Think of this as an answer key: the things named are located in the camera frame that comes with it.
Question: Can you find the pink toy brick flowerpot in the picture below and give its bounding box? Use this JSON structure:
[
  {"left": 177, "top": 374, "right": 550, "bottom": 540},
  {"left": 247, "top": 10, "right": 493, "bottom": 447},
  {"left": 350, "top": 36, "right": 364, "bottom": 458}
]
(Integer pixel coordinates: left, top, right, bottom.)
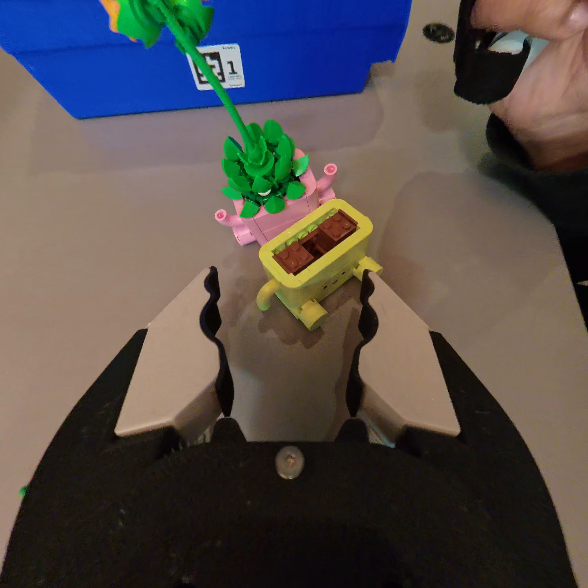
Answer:
[{"left": 109, "top": 0, "right": 340, "bottom": 247}]

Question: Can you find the blue plastic bin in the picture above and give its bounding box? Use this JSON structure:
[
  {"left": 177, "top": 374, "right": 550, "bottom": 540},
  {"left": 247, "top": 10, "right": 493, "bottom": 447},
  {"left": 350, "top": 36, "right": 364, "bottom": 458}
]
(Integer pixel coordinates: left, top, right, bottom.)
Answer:
[{"left": 0, "top": 0, "right": 413, "bottom": 120}]

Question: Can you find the person's right hand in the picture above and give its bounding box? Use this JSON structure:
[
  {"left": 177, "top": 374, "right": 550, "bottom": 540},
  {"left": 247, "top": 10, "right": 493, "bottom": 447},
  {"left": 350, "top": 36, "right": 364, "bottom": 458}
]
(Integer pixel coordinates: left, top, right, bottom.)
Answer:
[{"left": 471, "top": 0, "right": 588, "bottom": 172}]

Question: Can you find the lime toy brick flowerpot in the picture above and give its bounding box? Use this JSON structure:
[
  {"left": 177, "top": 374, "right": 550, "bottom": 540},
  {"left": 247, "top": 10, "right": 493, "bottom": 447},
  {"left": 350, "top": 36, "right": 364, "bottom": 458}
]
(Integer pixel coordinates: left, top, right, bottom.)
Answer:
[{"left": 256, "top": 199, "right": 385, "bottom": 331}]

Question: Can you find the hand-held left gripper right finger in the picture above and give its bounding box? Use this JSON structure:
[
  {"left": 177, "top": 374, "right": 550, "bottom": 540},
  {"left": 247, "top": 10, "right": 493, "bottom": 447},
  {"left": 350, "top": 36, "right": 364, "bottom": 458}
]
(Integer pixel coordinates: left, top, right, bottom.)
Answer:
[{"left": 345, "top": 269, "right": 461, "bottom": 446}]

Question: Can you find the black desk grommet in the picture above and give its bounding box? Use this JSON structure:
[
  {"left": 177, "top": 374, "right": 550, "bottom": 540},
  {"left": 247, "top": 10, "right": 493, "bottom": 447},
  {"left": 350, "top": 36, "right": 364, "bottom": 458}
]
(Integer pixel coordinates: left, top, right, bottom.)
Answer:
[{"left": 422, "top": 23, "right": 456, "bottom": 45}]

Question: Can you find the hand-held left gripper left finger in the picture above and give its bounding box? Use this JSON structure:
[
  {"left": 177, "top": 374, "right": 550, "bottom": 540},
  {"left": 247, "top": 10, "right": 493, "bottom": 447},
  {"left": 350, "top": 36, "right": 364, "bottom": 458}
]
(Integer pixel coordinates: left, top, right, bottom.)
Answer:
[{"left": 114, "top": 266, "right": 235, "bottom": 443}]

